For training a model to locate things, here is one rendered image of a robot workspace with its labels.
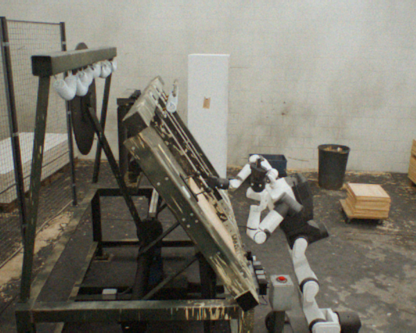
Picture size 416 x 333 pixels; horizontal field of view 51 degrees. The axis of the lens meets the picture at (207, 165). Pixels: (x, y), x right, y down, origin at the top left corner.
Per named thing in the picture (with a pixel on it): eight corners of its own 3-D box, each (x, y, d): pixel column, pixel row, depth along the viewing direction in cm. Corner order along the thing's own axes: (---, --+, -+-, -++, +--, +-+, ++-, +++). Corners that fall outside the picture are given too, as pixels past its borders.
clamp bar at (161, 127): (229, 238, 323) (257, 221, 321) (136, 102, 292) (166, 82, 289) (228, 232, 333) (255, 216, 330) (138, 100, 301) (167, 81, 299)
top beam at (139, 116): (132, 137, 225) (148, 127, 224) (120, 121, 222) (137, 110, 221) (157, 89, 436) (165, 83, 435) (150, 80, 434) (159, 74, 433)
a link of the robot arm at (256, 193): (245, 184, 261) (245, 200, 267) (262, 189, 256) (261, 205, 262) (253, 175, 269) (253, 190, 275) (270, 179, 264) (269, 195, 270)
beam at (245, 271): (244, 313, 258) (260, 304, 257) (234, 298, 255) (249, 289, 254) (216, 189, 469) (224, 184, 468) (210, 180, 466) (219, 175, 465)
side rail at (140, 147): (233, 298, 255) (249, 288, 254) (123, 143, 226) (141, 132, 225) (232, 293, 261) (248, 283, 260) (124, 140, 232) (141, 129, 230)
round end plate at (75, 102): (83, 168, 290) (75, 43, 268) (74, 168, 290) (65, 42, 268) (103, 141, 367) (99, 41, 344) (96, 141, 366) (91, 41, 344)
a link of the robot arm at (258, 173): (258, 174, 248) (258, 191, 254) (271, 168, 253) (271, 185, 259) (244, 165, 257) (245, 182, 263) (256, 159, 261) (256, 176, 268)
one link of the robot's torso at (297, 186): (310, 206, 320) (295, 162, 310) (325, 225, 287) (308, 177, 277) (272, 220, 321) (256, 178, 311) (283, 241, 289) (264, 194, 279)
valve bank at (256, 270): (272, 313, 289) (274, 280, 282) (250, 313, 288) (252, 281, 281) (259, 273, 336) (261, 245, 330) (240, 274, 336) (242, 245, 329)
